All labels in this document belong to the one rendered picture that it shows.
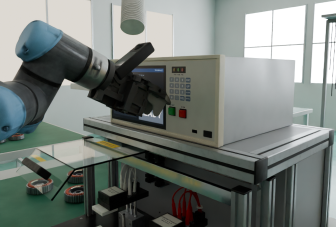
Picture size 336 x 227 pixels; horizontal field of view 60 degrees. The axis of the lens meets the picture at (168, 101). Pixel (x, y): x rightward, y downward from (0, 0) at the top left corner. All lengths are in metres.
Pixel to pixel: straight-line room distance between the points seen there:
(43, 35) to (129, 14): 1.47
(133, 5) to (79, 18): 3.95
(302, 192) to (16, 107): 0.70
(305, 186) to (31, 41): 0.72
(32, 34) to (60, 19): 5.23
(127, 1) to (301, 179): 1.58
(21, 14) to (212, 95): 5.03
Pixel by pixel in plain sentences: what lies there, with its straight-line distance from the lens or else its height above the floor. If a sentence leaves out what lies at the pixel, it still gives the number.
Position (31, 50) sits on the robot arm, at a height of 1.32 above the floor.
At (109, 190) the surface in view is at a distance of 0.95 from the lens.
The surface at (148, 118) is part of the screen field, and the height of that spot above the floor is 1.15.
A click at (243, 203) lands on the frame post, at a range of 0.61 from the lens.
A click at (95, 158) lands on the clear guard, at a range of 0.77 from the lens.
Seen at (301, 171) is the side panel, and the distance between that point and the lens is 0.83.
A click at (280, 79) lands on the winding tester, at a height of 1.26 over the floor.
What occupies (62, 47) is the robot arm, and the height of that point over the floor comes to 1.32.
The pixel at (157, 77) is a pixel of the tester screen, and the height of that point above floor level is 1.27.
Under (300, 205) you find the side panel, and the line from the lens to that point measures 0.86.
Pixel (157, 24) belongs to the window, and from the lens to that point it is 7.02.
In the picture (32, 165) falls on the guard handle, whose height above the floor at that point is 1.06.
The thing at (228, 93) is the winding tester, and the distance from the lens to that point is 0.67.
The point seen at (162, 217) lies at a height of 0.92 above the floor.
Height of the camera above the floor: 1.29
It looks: 6 degrees down
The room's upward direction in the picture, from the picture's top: straight up
